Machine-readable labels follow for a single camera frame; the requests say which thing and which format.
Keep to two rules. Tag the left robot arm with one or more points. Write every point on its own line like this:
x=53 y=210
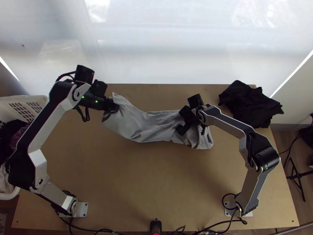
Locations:
x=36 y=137

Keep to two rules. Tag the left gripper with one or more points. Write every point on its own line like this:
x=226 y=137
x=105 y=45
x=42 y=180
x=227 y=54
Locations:
x=111 y=105

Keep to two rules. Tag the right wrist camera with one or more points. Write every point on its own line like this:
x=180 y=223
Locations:
x=185 y=113

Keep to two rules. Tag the heap of clothes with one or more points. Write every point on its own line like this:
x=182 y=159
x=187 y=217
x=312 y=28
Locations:
x=9 y=137

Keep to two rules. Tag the black tripod stand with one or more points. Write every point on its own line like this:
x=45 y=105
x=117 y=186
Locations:
x=296 y=175

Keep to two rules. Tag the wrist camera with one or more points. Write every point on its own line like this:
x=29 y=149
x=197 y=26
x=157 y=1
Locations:
x=185 y=113
x=100 y=87

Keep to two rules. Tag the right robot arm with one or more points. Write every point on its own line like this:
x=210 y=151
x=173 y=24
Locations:
x=232 y=126

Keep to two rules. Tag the grey t-shirt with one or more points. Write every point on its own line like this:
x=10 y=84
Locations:
x=149 y=127

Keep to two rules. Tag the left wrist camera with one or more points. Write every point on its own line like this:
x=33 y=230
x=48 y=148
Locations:
x=100 y=87

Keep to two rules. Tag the white laundry basket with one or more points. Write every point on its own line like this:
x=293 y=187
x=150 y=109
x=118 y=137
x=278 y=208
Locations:
x=36 y=101

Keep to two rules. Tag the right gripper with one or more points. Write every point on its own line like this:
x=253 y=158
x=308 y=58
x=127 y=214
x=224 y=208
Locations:
x=184 y=127

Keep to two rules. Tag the pile of folded clothes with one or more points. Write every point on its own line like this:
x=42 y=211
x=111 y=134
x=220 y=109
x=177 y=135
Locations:
x=249 y=105

